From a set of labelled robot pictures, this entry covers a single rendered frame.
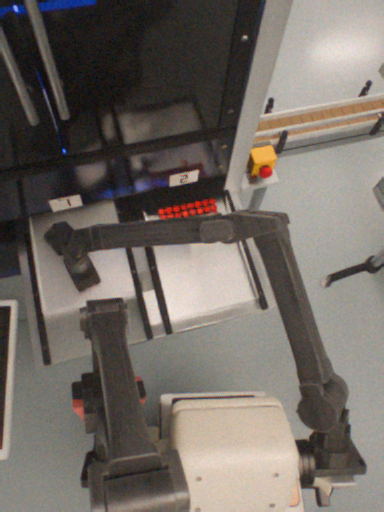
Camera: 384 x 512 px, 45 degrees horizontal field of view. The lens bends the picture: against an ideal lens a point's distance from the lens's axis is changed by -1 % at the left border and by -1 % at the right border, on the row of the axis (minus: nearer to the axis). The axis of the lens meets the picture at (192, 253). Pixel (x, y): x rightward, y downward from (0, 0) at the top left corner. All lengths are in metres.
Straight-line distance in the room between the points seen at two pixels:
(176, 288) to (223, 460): 0.68
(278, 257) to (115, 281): 0.63
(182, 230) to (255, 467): 0.46
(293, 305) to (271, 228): 0.15
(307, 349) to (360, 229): 1.76
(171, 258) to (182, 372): 0.91
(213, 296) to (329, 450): 0.57
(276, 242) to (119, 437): 0.45
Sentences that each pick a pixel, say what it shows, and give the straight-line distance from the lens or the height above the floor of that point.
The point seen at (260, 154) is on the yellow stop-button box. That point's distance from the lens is 1.42.
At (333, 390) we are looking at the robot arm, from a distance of 0.96.
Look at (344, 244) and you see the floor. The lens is 2.56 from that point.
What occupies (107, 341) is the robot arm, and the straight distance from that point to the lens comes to 0.76.
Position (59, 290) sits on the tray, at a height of 0.88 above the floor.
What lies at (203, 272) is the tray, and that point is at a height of 0.88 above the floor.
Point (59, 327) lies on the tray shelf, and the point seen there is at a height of 0.88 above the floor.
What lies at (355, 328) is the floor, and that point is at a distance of 2.42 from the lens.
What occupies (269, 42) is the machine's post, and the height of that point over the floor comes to 1.48.
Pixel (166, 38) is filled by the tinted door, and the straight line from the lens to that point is 0.97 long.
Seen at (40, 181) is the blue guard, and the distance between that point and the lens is 1.24.
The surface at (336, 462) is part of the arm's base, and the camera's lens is 1.01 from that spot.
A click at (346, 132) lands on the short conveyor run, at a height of 0.92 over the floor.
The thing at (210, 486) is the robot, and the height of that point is 1.36.
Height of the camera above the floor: 2.18
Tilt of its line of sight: 67 degrees down
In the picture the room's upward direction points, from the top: 8 degrees clockwise
